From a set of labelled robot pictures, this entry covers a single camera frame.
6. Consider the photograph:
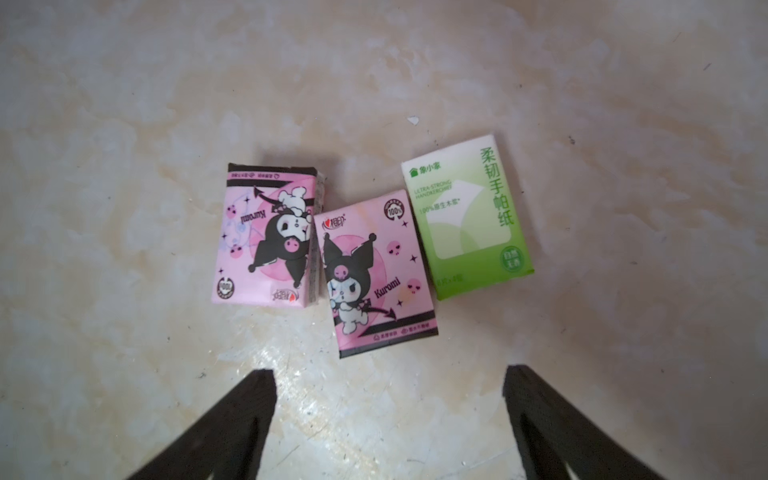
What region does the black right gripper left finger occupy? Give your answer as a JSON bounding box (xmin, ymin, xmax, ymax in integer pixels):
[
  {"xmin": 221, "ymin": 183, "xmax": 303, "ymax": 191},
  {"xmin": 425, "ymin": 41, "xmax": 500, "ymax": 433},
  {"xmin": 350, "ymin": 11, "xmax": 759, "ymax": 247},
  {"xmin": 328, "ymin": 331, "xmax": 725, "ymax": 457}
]
[{"xmin": 130, "ymin": 370, "xmax": 277, "ymax": 479}]

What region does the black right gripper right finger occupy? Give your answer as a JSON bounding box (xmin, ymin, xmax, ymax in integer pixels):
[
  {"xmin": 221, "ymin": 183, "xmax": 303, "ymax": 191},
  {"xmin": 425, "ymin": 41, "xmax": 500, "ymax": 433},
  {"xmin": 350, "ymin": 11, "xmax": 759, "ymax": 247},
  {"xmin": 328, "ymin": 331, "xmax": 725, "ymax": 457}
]
[{"xmin": 502, "ymin": 365, "xmax": 660, "ymax": 479}]

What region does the pink cartoon tissue pack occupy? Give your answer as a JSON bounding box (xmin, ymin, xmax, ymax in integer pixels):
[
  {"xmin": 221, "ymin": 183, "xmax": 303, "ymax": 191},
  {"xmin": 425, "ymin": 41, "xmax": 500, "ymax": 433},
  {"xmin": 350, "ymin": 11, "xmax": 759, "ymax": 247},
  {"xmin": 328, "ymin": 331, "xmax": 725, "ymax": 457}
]
[
  {"xmin": 211, "ymin": 163, "xmax": 322, "ymax": 308},
  {"xmin": 314, "ymin": 190, "xmax": 439, "ymax": 358}
]

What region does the green tissue pack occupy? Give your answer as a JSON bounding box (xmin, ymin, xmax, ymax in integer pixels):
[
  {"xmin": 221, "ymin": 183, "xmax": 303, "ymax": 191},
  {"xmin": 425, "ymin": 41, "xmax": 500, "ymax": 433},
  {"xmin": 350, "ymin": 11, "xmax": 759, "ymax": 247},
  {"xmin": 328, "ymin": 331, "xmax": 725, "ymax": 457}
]
[{"xmin": 401, "ymin": 134, "xmax": 535, "ymax": 300}]

